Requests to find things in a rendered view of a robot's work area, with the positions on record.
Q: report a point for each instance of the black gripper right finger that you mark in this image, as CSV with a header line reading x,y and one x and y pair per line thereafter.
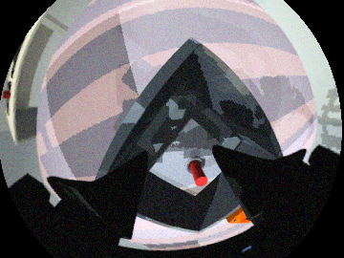
x,y
254,180

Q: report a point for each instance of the dark red peg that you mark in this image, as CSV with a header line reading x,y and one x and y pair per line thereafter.
x,y
197,171

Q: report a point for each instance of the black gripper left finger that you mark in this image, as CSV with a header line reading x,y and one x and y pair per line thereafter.
x,y
114,198

